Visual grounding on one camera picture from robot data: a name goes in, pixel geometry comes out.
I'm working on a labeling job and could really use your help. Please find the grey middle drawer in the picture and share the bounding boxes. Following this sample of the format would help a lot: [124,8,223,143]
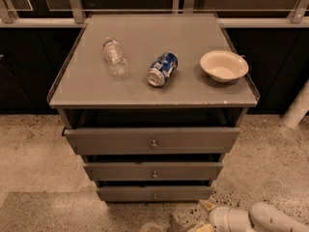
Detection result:
[84,162,223,181]

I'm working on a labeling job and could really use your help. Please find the metal window railing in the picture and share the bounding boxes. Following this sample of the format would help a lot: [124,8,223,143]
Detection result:
[1,0,309,28]

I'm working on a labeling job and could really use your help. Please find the grey top drawer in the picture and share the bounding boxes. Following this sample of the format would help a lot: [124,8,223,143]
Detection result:
[64,127,239,155]

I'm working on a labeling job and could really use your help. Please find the clear plastic water bottle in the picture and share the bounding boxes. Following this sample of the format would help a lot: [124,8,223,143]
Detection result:
[103,38,128,76]

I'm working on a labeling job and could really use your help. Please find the blue soda can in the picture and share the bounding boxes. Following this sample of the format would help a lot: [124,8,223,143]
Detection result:
[147,52,178,87]

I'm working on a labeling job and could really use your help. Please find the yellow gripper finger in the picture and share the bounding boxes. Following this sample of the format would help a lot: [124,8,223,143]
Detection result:
[199,200,215,213]
[187,222,214,232]

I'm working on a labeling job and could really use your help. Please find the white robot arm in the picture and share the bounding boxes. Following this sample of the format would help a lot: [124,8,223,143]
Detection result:
[187,200,309,232]

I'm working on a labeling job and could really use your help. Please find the white cylindrical post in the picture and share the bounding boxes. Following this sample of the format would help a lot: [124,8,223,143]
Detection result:
[282,80,309,129]

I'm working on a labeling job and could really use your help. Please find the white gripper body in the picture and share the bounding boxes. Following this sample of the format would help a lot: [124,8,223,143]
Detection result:
[209,207,256,232]

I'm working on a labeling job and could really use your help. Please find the grey drawer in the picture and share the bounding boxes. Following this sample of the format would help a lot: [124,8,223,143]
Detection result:
[98,186,212,202]
[84,162,223,181]
[64,127,239,155]

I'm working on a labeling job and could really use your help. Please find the grey bottom drawer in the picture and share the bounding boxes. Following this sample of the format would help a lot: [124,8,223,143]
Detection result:
[98,186,212,202]

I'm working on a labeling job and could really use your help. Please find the white bowl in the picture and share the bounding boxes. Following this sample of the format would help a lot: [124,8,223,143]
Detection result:
[200,50,249,82]

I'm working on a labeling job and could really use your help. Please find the grey drawer cabinet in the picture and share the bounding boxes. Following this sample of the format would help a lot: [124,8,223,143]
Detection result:
[47,14,259,189]

